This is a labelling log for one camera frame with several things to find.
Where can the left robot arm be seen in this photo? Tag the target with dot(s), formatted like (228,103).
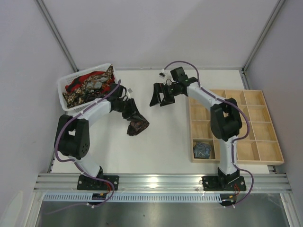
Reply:
(72,140)

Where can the white slotted cable duct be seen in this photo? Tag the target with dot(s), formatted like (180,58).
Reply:
(133,197)

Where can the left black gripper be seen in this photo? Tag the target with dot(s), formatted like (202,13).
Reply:
(130,109)

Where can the rolled grey tie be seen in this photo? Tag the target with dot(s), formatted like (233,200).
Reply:
(202,150)

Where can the wooden compartment tray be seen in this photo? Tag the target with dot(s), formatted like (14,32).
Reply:
(260,147)

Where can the right aluminium frame post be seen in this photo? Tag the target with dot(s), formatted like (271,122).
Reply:
(268,25)

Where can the red patterned tie in basket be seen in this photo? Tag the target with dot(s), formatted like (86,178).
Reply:
(87,84)

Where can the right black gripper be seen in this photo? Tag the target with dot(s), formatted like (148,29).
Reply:
(164,92)

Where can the aluminium rail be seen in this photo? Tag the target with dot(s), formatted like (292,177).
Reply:
(161,183)

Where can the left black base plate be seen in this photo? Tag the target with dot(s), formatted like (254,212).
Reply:
(113,182)

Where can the aluminium frame post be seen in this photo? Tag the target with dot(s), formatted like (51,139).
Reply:
(56,33)
(268,25)

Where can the brown floral tie in basket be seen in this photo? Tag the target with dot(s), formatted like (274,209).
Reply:
(90,97)

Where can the left aluminium frame post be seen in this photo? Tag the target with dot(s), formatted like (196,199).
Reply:
(56,33)

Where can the dark paisley necktie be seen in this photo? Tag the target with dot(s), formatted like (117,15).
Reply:
(136,127)

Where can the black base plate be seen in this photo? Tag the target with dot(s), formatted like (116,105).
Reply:
(217,183)
(113,182)

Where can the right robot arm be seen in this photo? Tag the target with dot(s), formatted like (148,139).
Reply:
(225,120)

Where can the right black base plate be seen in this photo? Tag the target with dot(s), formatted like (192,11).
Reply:
(217,183)

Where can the white plastic basket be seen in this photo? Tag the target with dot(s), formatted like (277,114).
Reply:
(66,80)

